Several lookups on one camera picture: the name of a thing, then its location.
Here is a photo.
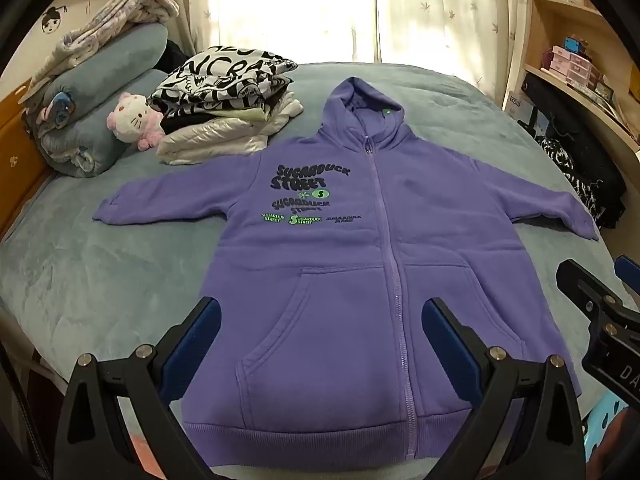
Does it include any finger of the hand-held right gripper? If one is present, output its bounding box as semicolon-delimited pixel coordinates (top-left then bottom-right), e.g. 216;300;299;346
614;255;640;283
556;258;640;333

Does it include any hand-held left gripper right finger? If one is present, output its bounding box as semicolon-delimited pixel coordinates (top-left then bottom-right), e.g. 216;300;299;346
421;297;586;480

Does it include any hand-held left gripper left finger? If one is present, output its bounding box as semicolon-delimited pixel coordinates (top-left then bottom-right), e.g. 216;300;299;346
52;297;222;480

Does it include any purple zip hoodie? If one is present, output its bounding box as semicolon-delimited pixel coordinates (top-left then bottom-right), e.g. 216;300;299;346
92;77;601;461

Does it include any cyan spotted cloth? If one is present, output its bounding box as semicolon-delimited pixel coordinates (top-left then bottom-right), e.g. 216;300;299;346
584;392;631;467

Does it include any black and white patterned cloth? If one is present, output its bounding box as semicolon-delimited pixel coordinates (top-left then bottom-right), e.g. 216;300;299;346
537;132;628;231

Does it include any bed with grey-blue cover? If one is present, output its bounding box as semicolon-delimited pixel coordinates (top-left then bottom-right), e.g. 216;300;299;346
0;62;621;411

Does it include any black bag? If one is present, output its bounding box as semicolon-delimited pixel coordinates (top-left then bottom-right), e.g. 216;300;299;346
520;72;568;133

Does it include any stack of pink boxes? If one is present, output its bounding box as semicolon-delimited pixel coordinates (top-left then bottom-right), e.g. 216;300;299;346
542;45;596;86

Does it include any pink and white plush cat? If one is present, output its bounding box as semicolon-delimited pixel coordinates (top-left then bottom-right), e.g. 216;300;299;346
106;91;166;152

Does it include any orange wooden headboard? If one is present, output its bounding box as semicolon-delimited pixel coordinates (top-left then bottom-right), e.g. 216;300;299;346
0;85;56;241

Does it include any light wooden shelf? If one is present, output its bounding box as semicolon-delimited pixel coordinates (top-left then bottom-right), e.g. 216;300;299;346
502;0;640;151

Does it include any small blue plush doll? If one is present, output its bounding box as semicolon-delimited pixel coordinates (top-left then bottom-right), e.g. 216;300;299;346
42;91;73;128

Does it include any black fuzzy cloth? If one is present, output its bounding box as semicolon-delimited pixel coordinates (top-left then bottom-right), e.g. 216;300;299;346
157;40;198;73

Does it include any folded grey-blue quilt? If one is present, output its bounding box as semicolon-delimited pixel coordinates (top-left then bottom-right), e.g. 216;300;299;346
30;22;168;178

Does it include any white patterned curtain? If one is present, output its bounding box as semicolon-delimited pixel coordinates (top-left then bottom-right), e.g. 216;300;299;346
117;0;223;58
375;0;540;111

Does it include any white lavender patterned blanket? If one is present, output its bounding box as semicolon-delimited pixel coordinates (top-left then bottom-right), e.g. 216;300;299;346
32;0;180;91

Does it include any cartoon face wall sticker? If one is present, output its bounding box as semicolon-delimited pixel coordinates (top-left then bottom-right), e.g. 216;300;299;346
40;5;64;36

